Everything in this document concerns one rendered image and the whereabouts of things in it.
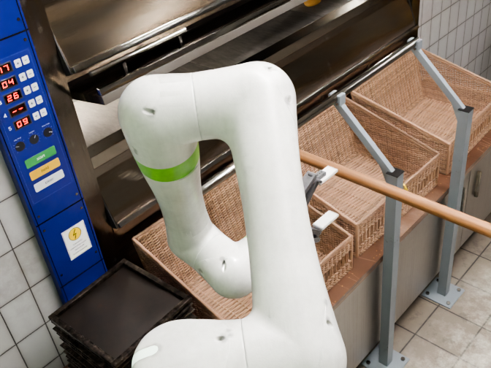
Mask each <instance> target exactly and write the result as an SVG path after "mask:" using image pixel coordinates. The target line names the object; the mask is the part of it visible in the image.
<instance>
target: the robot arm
mask: <svg viewBox="0 0 491 368"><path fill-rule="evenodd" d="M118 121H119V124H120V126H121V129H122V132H123V135H124V136H125V139H126V141H127V144H128V146H129V148H130V151H131V152H132V155H133V156H134V159H135V161H136V162H137V165H138V167H139V168H140V171H141V172H142V174H143V176H144V178H145V179H146V181H147V183H148V184H149V186H150V187H151V190H152V192H153V193H154V195H155V197H156V200H157V202H158V203H159V206H160V209H161V213H162V215H163V218H164V223H165V226H166V233H167V243H168V245H169V247H170V250H171V251H172V252H173V253H174V254H175V255H176V256H177V257H178V258H180V259H181V260H182V261H184V262H186V263H187V264H188V265H189V266H190V267H192V268H193V269H194V270H195V271H197V273H198V274H199V275H200V276H201V277H202V278H203V279H204V280H205V281H206V282H207V283H208V284H209V285H210V286H211V287H212V289H213V290H214V291H215V292H216V293H217V294H219V295H220V296H222V297H225V298H228V299H239V298H242V297H244V296H247V295H248V294H250V293H251V292H252V310H251V312H250V314H249V315H248V316H246V317H245V318H242V319H235V320H211V319H182V320H176V321H170V322H167V323H163V324H162V325H160V326H157V327H156V328H155V329H153V330H151V331H150V332H149V333H147V334H146V335H145V336H144V337H143V339H142V340H141V341H140V343H139V345H138V346H137V348H136V350H135V352H134V355H133V359H132V368H346V365H347V356H346V348H345V345H344V342H343V339H342V336H341V334H340V330H339V328H338V324H337V321H336V319H335V314H334V312H333V309H332V305H331V302H330V298H329V295H328V293H327V289H326V285H325V283H324V278H323V275H322V272H321V267H320V264H319V259H318V256H317V252H316V246H315V243H317V242H319V241H320V238H319V235H321V232H322V231H323V230H324V229H326V228H327V226H328V225H330V224H331V223H332V222H333V221H334V220H335V219H336V218H337V217H338V216H339V214H337V213H335V212H332V211H330V210H329V211H328V212H326V213H325V214H324V215H323V216H321V217H320V219H318V220H317V221H316V222H315V223H313V227H312V226H311V223H310V219H309V214H308V204H309V202H310V200H311V198H312V196H313V194H314V192H315V190H316V188H317V186H318V185H321V184H323V183H324V182H325V181H327V180H328V179H330V178H331V177H332V176H333V175H334V174H335V173H337V172H338V170H337V169H336V168H333V167H331V166H327V167H325V168H324V169H323V170H320V171H318V172H317V173H316V174H315V173H313V172H310V171H307V172H306V174H305V176H304V177H303V178H302V170H301V163H300V152H299V143H298V135H297V103H296V93H295V89H294V86H293V84H292V81H291V80H290V79H289V77H288V75H287V74H286V73H285V72H284V71H283V70H282V69H280V68H279V67H277V66H275V65H273V64H270V63H268V62H264V61H251V62H248V63H244V64H238V65H234V66H228V67H224V68H220V69H211V70H207V71H202V72H192V73H177V74H150V75H145V76H143V77H140V78H138V79H136V80H134V81H133V82H132V83H130V84H129V85H128V86H127V87H126V89H125V90H124V91H123V93H122V94H121V97H120V99H119V103H118ZM208 139H220V140H222V141H224V142H225V143H227V144H228V146H229V147H230V149H231V151H232V157H233V161H234V165H235V171H236V175H237V181H238V185H239V189H240V197H241V202H242V206H243V214H244V220H245V230H246V236H245V237H244V238H242V239H241V240H240V241H238V242H234V241H232V240H231V239H230V238H228V237H227V236H226V235H225V234H223V233H222V232H221V231H220V230H219V229H218V228H217V227H216V226H215V225H214V224H213V223H212V222H211V220H210V217H209V215H208V212H207V209H206V206H205V202H204V199H203V195H202V186H201V178H200V158H199V141H202V140H208ZM314 227H315V228H314Z"/></svg>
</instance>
